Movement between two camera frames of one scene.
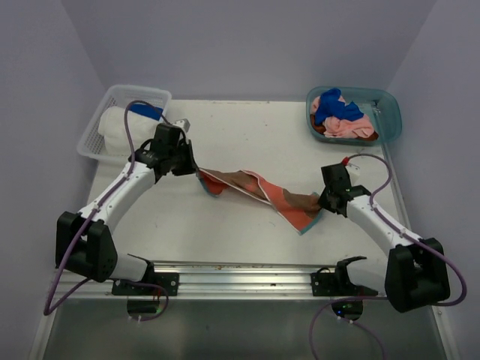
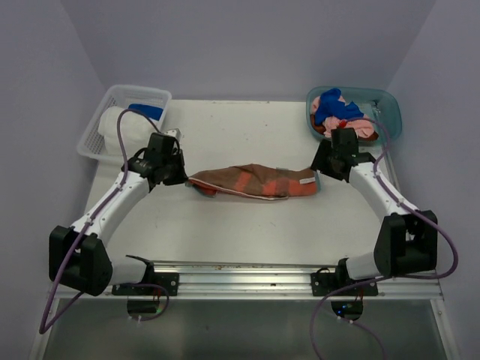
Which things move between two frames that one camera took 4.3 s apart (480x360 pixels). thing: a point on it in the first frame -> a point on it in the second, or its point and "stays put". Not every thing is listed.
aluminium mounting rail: (208, 280) stays put
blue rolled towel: (147, 111) stays put
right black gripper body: (324, 200) -> (324, 160)
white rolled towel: (112, 129) stays put
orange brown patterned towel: (301, 210) -> (256, 180)
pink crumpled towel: (361, 127) stays put
